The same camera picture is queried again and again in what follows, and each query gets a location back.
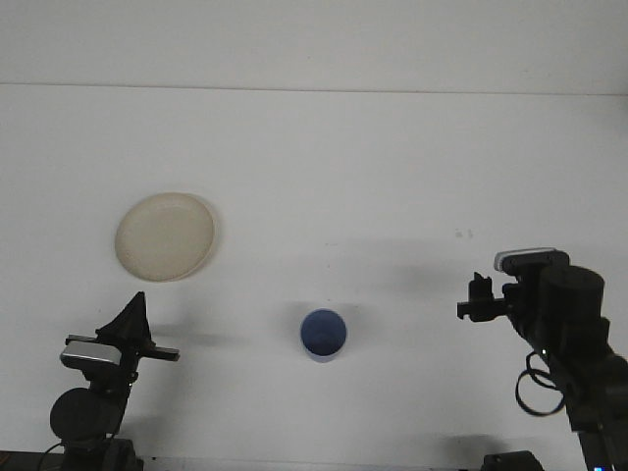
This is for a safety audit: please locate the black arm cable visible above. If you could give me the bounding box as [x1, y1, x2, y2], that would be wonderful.
[41, 430, 122, 468]
[514, 351, 566, 419]

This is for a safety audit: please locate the dark robot platform edge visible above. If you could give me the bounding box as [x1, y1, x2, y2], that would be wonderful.
[0, 448, 66, 471]

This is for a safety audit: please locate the pale blue cup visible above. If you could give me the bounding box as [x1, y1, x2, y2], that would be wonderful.
[299, 307, 349, 364]

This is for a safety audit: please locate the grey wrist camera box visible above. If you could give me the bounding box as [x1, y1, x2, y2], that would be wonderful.
[59, 340, 124, 367]
[494, 247, 570, 274]

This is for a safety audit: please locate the pale round plate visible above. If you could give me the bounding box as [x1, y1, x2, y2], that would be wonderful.
[114, 191, 222, 284]

